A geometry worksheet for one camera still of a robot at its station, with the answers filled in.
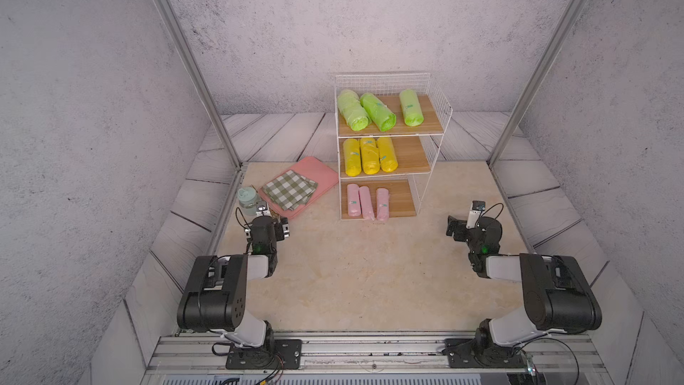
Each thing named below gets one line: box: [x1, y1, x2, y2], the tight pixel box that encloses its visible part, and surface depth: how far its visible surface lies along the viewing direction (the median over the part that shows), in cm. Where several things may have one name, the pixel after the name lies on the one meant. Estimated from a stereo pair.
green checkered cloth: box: [261, 169, 318, 212], surface depth 113 cm
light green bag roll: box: [337, 89, 372, 132], surface depth 74 cm
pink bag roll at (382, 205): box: [375, 188, 390, 223], surface depth 103 cm
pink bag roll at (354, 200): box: [347, 183, 361, 217], surface depth 105 cm
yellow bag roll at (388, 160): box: [377, 136, 399, 173], surface depth 86 cm
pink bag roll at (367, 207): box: [358, 185, 375, 221], surface depth 104 cm
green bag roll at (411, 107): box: [399, 89, 425, 128], surface depth 75 cm
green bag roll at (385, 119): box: [359, 92, 397, 132], surface depth 74 cm
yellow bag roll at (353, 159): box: [342, 138, 362, 178], surface depth 86 cm
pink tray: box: [258, 179, 340, 220], surface depth 108 cm
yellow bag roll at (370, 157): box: [359, 137, 381, 175], surface depth 86 cm
